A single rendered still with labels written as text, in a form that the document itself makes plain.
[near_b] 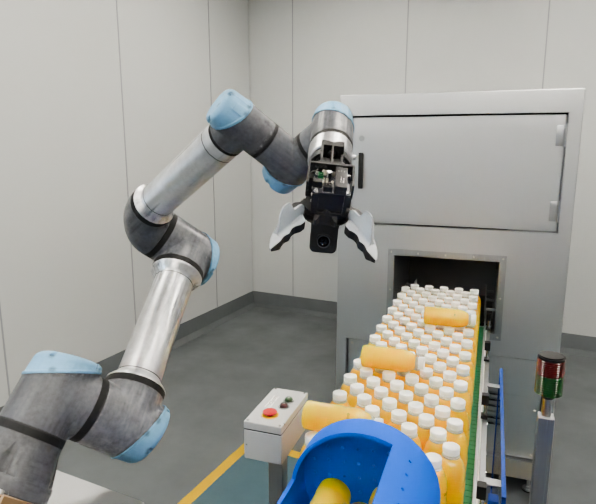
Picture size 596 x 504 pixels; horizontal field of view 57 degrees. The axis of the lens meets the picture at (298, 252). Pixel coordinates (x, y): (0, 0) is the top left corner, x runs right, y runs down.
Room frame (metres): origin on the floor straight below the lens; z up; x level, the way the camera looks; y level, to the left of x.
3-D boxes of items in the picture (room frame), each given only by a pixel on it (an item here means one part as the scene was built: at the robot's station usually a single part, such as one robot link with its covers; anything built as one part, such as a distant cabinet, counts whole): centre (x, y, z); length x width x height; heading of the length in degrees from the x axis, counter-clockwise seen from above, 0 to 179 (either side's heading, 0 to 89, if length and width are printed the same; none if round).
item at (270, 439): (1.31, 0.05, 1.05); 0.20 x 0.10 x 0.10; 160
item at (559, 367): (1.26, -0.62, 1.23); 0.06 x 0.06 x 0.04
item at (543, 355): (1.26, -0.62, 1.18); 0.06 x 0.06 x 0.16
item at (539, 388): (1.26, -0.62, 1.18); 0.06 x 0.06 x 0.05
